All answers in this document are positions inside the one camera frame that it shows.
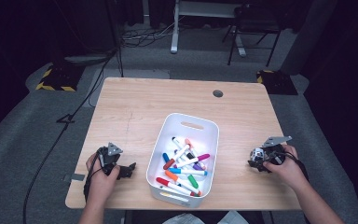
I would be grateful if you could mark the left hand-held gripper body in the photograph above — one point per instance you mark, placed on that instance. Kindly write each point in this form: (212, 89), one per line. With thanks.
(110, 160)

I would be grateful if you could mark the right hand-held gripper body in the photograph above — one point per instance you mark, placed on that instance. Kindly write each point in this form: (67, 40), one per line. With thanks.
(275, 154)

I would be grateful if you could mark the white toy car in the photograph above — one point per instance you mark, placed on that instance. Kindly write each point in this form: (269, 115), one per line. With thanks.
(256, 155)

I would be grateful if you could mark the red marker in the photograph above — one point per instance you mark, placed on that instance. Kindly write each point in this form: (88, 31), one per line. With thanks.
(163, 182)

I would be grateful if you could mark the brown marker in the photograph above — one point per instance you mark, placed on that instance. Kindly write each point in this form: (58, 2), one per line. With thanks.
(169, 164)

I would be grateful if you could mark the orange marker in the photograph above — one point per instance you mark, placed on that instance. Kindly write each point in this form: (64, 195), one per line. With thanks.
(171, 175)

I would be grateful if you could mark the black marker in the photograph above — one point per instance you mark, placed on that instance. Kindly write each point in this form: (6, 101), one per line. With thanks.
(177, 142)

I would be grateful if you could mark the light blue marker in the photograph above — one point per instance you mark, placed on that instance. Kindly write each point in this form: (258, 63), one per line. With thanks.
(186, 171)

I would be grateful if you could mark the magenta marker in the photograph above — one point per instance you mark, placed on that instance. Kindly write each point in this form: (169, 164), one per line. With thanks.
(202, 157)

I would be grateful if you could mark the white plastic bin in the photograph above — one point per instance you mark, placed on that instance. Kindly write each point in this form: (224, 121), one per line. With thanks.
(205, 137)

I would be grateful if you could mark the green marker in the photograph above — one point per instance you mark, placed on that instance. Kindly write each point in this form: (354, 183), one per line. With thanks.
(193, 181)

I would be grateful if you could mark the person's right hand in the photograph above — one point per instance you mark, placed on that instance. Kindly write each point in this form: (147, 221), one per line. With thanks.
(289, 172)

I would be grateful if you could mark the person's left hand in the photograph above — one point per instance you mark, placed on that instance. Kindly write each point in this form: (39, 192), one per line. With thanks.
(99, 186)

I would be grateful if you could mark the black yellow striped base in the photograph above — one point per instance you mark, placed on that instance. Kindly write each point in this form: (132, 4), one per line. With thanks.
(276, 82)
(59, 77)

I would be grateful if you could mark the person's light trousers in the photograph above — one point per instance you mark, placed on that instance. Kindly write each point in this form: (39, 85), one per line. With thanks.
(180, 219)

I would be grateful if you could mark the black stand pole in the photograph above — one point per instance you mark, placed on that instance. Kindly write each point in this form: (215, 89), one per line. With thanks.
(120, 65)

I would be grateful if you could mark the grey curtain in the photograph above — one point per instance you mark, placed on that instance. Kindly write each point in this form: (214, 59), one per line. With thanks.
(310, 31)

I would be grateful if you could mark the black chair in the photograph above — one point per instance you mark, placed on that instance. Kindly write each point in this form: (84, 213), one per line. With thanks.
(254, 18)

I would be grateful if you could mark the grey metal table bracket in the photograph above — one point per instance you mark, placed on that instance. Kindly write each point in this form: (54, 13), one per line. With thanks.
(74, 177)

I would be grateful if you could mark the white desk frame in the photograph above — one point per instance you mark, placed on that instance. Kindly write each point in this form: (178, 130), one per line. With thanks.
(175, 31)

